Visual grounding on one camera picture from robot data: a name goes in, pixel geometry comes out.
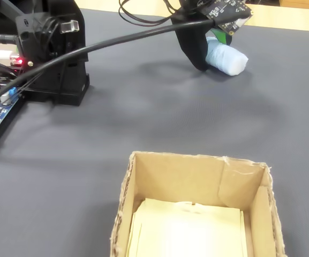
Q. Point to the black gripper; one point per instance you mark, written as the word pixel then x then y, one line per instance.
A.
pixel 193 6

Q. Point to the white paper-wrapped block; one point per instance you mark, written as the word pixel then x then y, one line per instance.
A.
pixel 226 59

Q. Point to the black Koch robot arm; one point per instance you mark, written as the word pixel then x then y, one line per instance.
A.
pixel 60 61

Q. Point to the open brown cardboard box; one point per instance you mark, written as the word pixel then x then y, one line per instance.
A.
pixel 178 176

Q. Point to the grey fabric mat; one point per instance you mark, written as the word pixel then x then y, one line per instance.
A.
pixel 170 112

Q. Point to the pale yellow paper sheets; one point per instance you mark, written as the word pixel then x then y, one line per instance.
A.
pixel 189 230

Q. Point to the black camera circuit board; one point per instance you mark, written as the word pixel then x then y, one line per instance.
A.
pixel 226 12

